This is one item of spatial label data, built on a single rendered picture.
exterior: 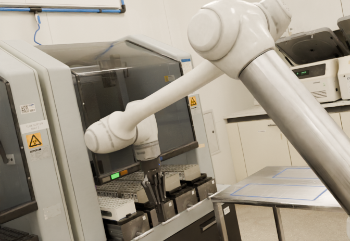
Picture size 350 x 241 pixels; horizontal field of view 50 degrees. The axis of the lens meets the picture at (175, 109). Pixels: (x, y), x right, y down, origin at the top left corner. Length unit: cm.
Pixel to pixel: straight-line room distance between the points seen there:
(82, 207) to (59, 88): 45
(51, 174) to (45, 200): 9
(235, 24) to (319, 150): 31
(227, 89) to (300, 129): 329
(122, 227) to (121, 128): 47
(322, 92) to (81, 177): 243
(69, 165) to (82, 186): 10
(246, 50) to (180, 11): 294
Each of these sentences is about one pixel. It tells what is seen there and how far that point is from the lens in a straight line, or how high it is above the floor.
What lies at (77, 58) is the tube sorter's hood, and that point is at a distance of 170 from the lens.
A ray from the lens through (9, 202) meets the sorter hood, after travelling 136.
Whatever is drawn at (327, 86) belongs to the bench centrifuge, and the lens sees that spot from 341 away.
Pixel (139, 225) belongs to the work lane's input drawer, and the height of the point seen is 77.
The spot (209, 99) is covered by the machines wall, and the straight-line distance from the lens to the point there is 382.
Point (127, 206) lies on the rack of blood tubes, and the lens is 156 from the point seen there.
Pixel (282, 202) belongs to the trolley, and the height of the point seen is 82.
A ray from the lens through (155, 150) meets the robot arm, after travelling 134.
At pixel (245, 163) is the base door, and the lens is 397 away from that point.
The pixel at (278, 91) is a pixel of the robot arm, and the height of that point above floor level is 122.
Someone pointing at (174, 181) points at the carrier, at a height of 85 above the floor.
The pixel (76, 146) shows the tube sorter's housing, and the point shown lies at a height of 113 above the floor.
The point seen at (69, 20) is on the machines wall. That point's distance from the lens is 292.
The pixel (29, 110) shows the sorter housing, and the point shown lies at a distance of 140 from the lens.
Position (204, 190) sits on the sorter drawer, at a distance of 183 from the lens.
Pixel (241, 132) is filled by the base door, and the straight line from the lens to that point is 390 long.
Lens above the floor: 127
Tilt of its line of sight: 3 degrees down
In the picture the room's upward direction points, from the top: 11 degrees counter-clockwise
